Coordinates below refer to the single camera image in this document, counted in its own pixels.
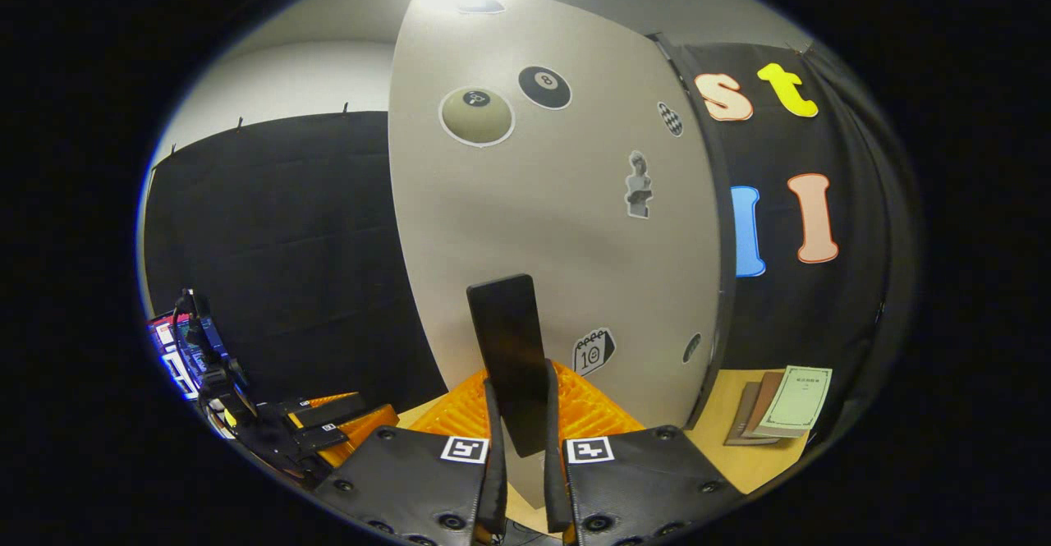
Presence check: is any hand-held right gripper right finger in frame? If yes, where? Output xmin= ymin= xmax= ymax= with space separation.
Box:
xmin=544 ymin=357 xmax=748 ymax=546

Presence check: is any grey brown book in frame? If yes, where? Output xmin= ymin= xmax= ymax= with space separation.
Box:
xmin=723 ymin=380 xmax=781 ymax=447

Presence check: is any pale green book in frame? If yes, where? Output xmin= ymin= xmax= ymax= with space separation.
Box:
xmin=750 ymin=365 xmax=833 ymax=439

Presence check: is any black backdrop cloth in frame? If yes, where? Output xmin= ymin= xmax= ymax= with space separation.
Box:
xmin=140 ymin=41 xmax=916 ymax=448

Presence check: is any reddish brown book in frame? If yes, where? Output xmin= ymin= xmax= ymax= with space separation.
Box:
xmin=741 ymin=371 xmax=785 ymax=440

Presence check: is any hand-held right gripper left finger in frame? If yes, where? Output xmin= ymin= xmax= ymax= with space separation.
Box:
xmin=314 ymin=369 xmax=510 ymax=546

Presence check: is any black door handle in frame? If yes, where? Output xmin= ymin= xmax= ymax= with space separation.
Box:
xmin=466 ymin=273 xmax=553 ymax=458

